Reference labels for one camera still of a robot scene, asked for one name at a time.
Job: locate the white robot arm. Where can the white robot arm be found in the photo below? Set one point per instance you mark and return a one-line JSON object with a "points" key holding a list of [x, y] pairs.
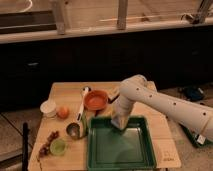
{"points": [[198, 118]]}

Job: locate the green plastic tray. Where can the green plastic tray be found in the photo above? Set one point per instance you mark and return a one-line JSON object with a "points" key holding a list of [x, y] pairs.
{"points": [[111, 149]]}

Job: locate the orange bowl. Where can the orange bowl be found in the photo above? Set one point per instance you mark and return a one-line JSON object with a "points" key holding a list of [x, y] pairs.
{"points": [[96, 100]]}

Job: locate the white ladle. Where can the white ladle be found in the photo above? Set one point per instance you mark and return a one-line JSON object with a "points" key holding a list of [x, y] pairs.
{"points": [[85, 90]]}

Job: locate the orange fruit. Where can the orange fruit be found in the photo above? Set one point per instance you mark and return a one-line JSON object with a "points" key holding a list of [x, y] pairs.
{"points": [[63, 112]]}

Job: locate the small metal cup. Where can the small metal cup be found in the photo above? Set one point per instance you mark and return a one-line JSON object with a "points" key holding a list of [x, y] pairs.
{"points": [[73, 130]]}

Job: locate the white cup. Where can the white cup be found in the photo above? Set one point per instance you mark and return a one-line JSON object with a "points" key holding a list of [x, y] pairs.
{"points": [[48, 108]]}

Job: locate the light green cup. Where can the light green cup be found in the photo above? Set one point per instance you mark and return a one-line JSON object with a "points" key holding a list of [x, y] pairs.
{"points": [[57, 147]]}

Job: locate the black device on floor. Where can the black device on floor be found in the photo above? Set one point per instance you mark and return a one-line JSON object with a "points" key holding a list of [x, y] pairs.
{"points": [[193, 93]]}

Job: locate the bunch of red grapes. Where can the bunch of red grapes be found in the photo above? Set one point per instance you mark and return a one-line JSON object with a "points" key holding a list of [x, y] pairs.
{"points": [[45, 148]]}

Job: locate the black pole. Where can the black pole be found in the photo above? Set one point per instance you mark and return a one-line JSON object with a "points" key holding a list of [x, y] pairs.
{"points": [[25, 147]]}

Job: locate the dark green object on floor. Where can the dark green object on floor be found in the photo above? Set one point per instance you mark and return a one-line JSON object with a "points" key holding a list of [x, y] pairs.
{"points": [[193, 138]]}

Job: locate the wooden railing post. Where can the wooden railing post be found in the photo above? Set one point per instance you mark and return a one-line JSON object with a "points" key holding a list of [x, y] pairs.
{"points": [[60, 15], [122, 14]]}

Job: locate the wooden railing post left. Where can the wooden railing post left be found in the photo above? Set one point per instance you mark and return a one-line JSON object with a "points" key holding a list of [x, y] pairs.
{"points": [[60, 15]]}

